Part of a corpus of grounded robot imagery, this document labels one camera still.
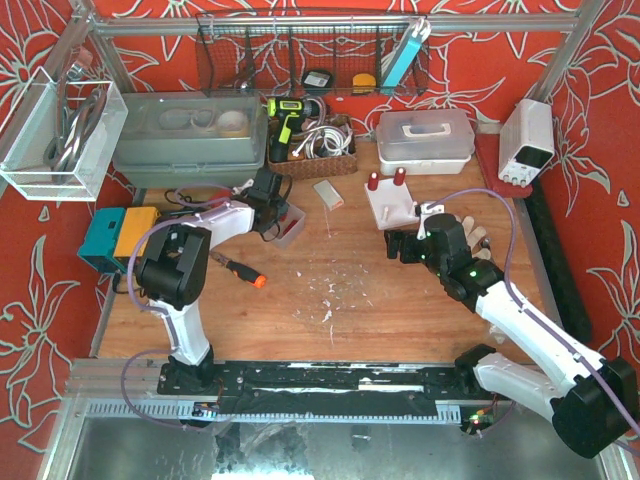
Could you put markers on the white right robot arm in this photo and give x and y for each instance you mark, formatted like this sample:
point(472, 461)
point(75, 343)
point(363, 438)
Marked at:
point(589, 400)

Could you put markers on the white cotton work glove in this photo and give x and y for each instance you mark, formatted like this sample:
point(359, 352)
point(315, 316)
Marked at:
point(476, 237)

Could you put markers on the clear acrylic wall box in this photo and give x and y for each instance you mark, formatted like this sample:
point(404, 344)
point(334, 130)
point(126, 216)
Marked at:
point(60, 149)

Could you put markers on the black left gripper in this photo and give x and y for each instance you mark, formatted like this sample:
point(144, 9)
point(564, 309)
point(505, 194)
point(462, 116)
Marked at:
point(270, 215)

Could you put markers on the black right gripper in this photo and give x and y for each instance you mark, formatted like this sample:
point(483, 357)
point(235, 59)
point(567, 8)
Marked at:
point(406, 245)

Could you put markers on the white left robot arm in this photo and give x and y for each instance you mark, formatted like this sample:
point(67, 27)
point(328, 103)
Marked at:
point(169, 263)

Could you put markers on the white peg base plate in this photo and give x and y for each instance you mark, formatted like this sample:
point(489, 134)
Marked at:
point(392, 206)

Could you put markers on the grey plastic toolbox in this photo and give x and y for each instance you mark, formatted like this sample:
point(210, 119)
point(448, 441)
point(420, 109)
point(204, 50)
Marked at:
point(175, 139)

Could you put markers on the red plastic tool case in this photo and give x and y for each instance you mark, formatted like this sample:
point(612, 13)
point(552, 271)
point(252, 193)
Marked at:
point(487, 149)

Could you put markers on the orange handled screwdriver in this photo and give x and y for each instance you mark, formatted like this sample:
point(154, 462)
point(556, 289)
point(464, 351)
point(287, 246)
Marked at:
point(242, 271)

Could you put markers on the white plastic storage box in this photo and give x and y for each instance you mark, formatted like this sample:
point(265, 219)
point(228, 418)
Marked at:
point(424, 142)

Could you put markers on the black wire wall basket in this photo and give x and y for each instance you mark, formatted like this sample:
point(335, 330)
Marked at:
point(302, 52)

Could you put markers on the teal and yellow box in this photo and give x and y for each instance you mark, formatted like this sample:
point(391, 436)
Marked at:
point(112, 235)

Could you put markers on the clear bin of springs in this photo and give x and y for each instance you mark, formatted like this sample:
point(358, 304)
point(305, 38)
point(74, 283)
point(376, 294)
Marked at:
point(288, 227)

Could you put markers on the large red spring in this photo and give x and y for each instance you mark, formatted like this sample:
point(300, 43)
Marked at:
point(399, 177)

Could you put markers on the wicker basket with cables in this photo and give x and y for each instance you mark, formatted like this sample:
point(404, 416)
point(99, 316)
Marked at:
point(303, 168)

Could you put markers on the green cordless drill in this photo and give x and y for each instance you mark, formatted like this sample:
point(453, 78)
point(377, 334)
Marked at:
point(290, 113)

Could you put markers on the white bench power supply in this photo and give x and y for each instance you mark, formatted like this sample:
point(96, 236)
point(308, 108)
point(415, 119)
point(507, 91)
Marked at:
point(527, 140)

